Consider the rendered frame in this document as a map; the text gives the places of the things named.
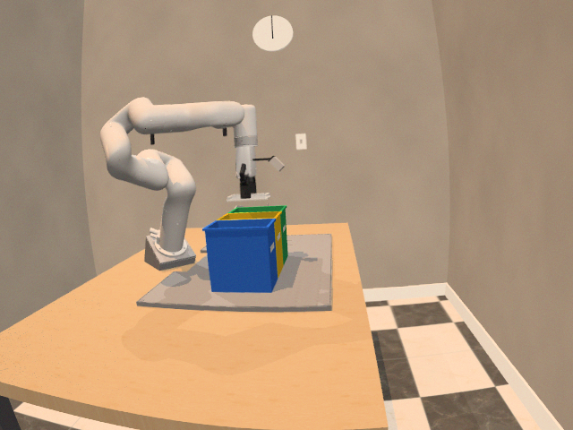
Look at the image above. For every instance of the yellow open bin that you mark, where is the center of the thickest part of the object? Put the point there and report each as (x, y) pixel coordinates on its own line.
(264, 215)

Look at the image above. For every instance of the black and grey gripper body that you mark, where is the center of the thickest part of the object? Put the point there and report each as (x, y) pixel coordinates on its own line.
(244, 155)

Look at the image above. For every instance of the green bin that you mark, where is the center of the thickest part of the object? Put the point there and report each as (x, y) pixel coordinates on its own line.
(282, 219)

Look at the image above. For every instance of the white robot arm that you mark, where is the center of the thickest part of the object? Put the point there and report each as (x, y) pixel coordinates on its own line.
(149, 168)

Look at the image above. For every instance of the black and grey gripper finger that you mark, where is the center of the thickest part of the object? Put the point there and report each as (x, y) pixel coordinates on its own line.
(253, 185)
(245, 188)

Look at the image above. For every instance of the blue open-top bin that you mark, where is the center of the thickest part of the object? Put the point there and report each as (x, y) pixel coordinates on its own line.
(242, 255)

